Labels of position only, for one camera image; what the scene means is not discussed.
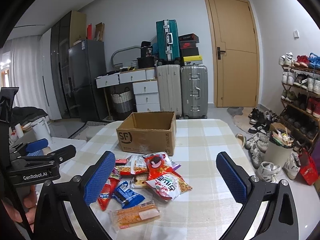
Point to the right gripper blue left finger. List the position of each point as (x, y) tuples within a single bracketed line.
[(52, 220)]

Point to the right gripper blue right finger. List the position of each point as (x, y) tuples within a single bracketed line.
[(279, 220)]

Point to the red chip snack pack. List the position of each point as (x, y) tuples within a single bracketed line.
[(106, 193)]

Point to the orange wafer snack pack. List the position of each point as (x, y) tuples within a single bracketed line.
[(134, 216)]

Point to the blue oreo snack pack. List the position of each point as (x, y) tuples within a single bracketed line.
[(126, 197)]

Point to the beige cookie pack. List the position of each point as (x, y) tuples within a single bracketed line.
[(139, 181)]

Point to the small noodle snack bag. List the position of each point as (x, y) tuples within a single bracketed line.
[(135, 165)]

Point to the large white noodle snack bag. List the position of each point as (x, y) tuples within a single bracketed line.
[(169, 186)]

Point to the red oreo cookie pack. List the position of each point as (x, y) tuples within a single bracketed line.
[(158, 164)]

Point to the purple white snack bag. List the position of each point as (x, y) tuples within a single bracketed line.
[(175, 164)]

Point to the person's left hand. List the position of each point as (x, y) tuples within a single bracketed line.
[(30, 202)]

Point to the white electric kettle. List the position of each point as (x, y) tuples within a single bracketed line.
[(41, 130)]

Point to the red gift bag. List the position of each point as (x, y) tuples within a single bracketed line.
[(308, 168)]

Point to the white trash bin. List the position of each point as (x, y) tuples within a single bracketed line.
[(276, 154)]

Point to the red black chocolate bar pack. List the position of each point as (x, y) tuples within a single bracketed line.
[(121, 162)]

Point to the white curtain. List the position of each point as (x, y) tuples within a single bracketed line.
[(26, 72)]

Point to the wooden shoe rack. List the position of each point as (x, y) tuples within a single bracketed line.
[(300, 98)]

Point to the small door mat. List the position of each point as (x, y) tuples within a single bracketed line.
[(240, 117)]

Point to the woven laundry basket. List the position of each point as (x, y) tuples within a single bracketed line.
[(123, 103)]

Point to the dark grey refrigerator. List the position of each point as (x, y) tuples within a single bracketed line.
[(87, 62)]

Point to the brown cardboard SF box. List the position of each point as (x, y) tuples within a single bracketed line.
[(148, 132)]

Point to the black glass cabinet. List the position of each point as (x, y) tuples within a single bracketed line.
[(64, 33)]

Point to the white drawer desk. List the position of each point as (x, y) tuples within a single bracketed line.
[(144, 84)]

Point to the silver hard suitcase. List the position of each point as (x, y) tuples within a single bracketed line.
[(194, 87)]

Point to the black bag on desk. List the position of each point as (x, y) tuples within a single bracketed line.
[(146, 59)]

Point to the beige hard suitcase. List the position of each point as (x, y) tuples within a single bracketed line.
[(169, 88)]

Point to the wooden door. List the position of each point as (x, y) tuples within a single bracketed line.
[(235, 53)]

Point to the teal hard suitcase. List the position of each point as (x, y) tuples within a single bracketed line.
[(168, 42)]

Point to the stacked shoe boxes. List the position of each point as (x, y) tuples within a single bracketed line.
[(189, 51)]

